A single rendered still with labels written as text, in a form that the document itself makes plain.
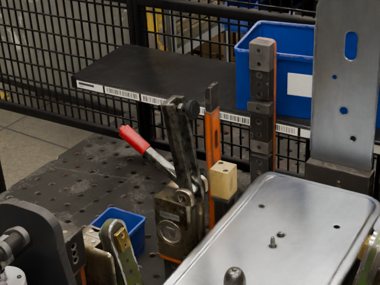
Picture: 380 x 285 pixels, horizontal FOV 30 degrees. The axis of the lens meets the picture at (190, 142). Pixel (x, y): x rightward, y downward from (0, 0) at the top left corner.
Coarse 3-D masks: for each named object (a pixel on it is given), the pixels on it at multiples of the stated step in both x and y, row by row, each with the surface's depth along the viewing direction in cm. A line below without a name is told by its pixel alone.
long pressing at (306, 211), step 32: (256, 192) 121; (288, 192) 121; (320, 192) 120; (352, 192) 120; (224, 224) 113; (256, 224) 113; (288, 224) 113; (320, 224) 112; (352, 224) 112; (192, 256) 106; (224, 256) 107; (256, 256) 106; (288, 256) 106; (320, 256) 106; (352, 256) 106
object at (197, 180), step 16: (176, 96) 106; (176, 112) 105; (192, 112) 103; (176, 128) 105; (176, 144) 106; (192, 144) 109; (176, 160) 108; (192, 160) 110; (176, 176) 110; (192, 176) 112; (192, 192) 110
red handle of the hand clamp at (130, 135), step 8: (120, 128) 113; (128, 128) 113; (120, 136) 113; (128, 136) 112; (136, 136) 112; (136, 144) 112; (144, 144) 112; (144, 152) 112; (152, 152) 112; (152, 160) 112; (160, 160) 112; (160, 168) 112; (168, 168) 111; (168, 176) 112; (176, 184) 112; (192, 184) 111
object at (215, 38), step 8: (232, 32) 386; (208, 40) 395; (216, 40) 393; (232, 40) 388; (208, 48) 398; (216, 48) 395; (232, 48) 390; (208, 56) 400; (216, 56) 398; (232, 56) 392
